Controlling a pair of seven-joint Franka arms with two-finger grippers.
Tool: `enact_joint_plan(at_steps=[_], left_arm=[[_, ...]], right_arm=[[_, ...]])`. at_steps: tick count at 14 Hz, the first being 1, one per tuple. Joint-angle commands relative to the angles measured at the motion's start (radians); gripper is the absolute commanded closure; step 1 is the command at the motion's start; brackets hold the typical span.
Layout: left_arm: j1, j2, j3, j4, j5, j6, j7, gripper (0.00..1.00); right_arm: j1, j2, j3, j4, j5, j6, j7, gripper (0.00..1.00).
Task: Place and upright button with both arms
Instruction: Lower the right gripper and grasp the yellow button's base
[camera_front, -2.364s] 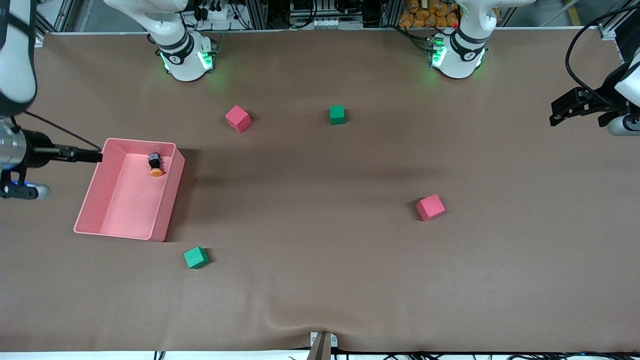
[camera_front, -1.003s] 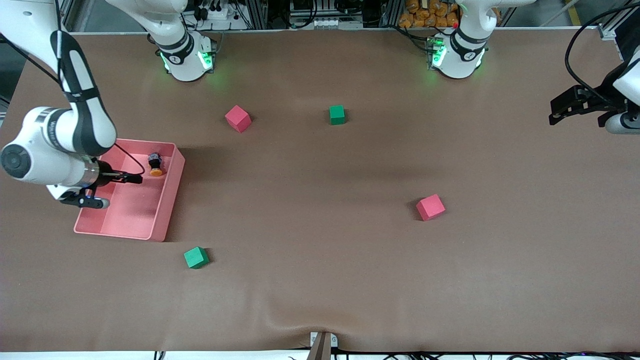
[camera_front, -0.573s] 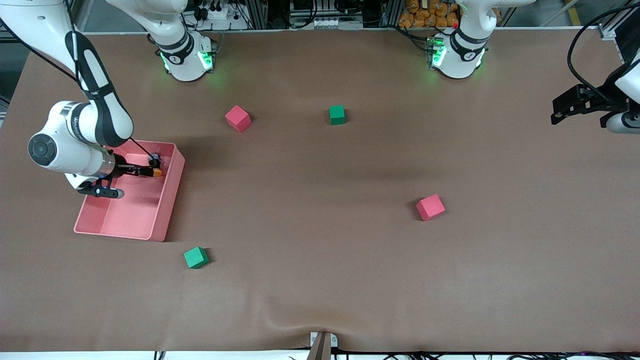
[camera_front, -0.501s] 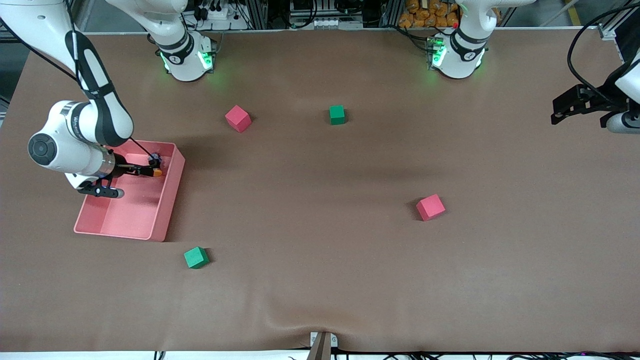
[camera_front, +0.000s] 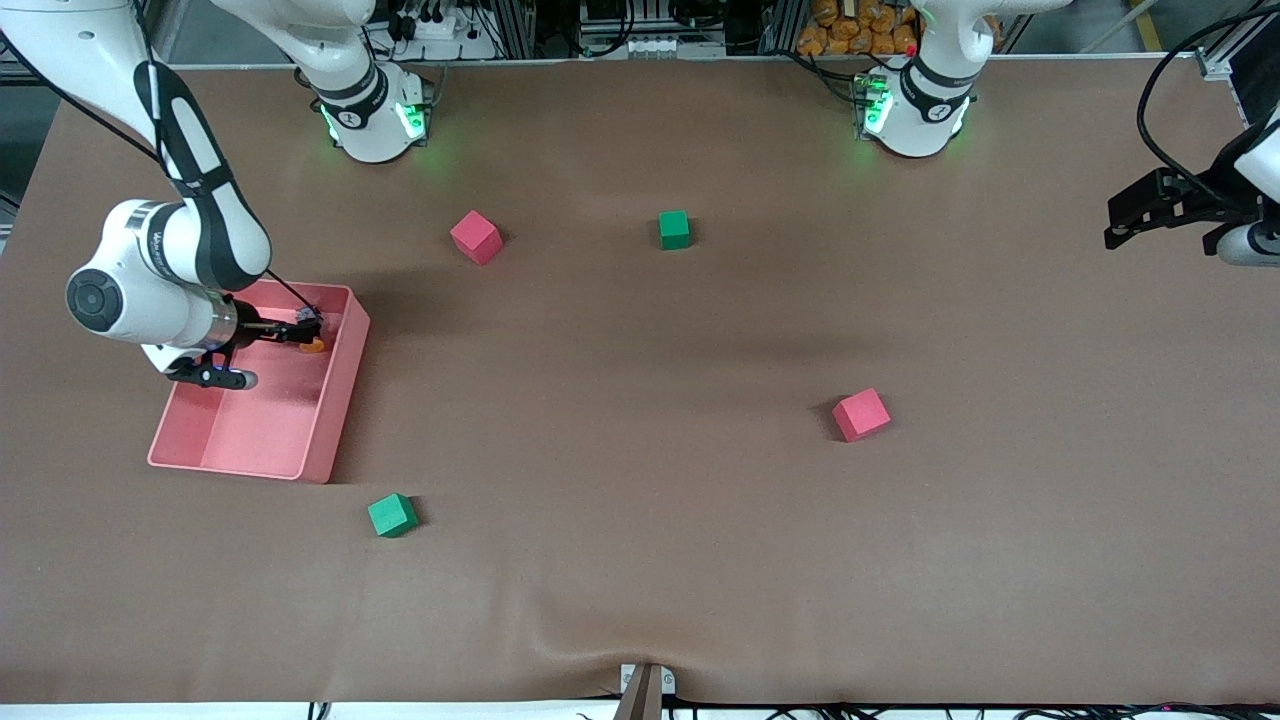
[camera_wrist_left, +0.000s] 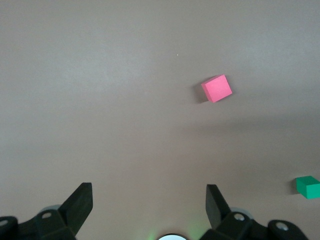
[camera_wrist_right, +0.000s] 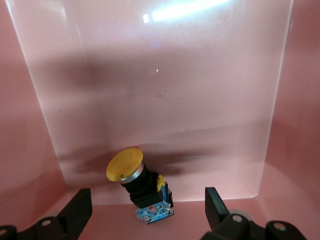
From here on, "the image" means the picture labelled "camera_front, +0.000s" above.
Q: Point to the orange cap push button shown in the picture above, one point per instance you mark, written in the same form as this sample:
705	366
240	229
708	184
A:
315	347

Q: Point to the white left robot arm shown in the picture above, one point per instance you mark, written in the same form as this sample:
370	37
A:
915	120

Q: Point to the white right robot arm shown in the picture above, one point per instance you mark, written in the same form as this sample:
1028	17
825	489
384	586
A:
200	230

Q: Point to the pink plastic bin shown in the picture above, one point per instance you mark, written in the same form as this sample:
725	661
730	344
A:
270	420

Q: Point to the green foam cube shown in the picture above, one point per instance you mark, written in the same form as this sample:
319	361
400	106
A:
674	230
392	515

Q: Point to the pink foam cube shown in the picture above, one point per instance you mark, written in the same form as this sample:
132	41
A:
861	415
475	238

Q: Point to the white power strip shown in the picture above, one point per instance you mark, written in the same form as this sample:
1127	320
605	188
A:
435	25

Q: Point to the brown table mat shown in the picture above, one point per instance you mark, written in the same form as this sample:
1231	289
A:
640	560

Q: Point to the grey electronics box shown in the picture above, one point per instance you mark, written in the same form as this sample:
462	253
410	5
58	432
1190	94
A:
650	45

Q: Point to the aluminium frame profile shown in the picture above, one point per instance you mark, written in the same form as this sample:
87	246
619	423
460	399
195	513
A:
1215	65

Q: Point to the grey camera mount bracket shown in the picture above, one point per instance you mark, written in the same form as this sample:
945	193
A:
645	700

